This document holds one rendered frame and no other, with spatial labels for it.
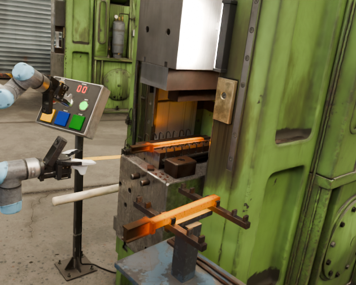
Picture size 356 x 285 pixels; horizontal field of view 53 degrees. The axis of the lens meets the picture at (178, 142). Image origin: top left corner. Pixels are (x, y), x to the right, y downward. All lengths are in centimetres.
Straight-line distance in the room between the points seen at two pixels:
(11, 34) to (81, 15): 327
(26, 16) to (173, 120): 761
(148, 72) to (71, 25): 468
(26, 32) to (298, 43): 820
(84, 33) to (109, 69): 70
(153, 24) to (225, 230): 93
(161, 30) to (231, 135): 52
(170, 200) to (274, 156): 46
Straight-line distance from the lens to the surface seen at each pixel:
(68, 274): 243
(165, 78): 153
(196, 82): 162
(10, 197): 141
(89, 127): 190
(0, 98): 151
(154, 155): 163
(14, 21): 929
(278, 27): 133
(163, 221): 110
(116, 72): 632
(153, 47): 160
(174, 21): 149
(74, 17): 631
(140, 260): 138
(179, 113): 195
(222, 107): 145
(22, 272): 254
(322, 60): 166
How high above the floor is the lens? 152
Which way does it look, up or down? 17 degrees down
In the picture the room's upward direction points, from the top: 6 degrees clockwise
